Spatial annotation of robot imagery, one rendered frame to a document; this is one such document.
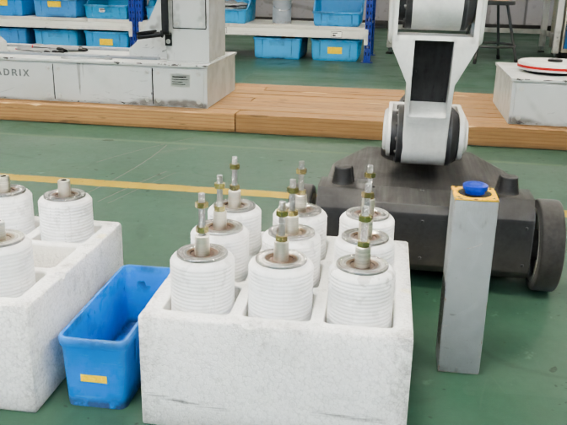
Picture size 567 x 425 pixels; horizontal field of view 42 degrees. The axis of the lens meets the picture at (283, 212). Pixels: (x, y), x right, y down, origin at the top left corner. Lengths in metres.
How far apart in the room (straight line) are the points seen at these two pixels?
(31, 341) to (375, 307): 0.51
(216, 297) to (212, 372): 0.11
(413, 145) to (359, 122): 1.29
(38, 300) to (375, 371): 0.51
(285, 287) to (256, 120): 2.09
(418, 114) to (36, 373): 1.01
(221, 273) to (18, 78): 2.53
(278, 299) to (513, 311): 0.67
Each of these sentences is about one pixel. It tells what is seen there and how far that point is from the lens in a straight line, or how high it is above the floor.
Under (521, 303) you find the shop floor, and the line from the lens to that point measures 1.64.
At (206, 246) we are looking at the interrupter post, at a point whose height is 0.27.
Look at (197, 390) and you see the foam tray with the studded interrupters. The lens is 1.12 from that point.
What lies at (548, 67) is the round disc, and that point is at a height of 0.30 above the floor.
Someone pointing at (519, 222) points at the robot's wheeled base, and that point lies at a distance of 1.59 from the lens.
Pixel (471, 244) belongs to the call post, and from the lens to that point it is 1.24.
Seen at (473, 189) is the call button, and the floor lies 0.33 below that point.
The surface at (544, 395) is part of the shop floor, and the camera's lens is 1.32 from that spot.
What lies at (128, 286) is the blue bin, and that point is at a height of 0.08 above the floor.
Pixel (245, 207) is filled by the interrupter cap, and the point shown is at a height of 0.25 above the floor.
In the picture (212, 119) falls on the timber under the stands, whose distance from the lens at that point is 3.13.
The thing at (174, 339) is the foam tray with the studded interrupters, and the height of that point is 0.15.
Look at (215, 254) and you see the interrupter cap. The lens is 1.09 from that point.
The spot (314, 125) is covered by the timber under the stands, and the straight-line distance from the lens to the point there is 3.06.
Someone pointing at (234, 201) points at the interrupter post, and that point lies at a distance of 1.31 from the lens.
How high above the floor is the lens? 0.65
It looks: 18 degrees down
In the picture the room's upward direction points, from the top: 1 degrees clockwise
